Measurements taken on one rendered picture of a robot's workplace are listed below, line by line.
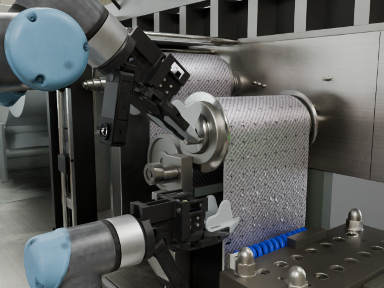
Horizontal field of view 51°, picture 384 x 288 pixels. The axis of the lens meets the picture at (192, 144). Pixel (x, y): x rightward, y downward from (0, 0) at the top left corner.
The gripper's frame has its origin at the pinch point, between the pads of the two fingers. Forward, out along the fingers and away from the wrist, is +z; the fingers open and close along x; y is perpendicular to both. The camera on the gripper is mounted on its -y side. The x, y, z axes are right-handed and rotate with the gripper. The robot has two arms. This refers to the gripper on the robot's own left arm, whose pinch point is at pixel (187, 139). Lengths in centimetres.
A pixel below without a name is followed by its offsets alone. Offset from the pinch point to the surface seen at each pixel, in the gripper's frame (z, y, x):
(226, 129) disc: 2.1, 4.3, -5.0
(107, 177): 29, -6, 69
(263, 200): 19.6, 0.0, -4.5
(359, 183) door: 216, 98, 94
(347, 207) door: 227, 82, 101
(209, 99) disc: -1.0, 8.1, -0.6
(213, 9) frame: 9, 47, 37
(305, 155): 24.4, 13.6, -4.5
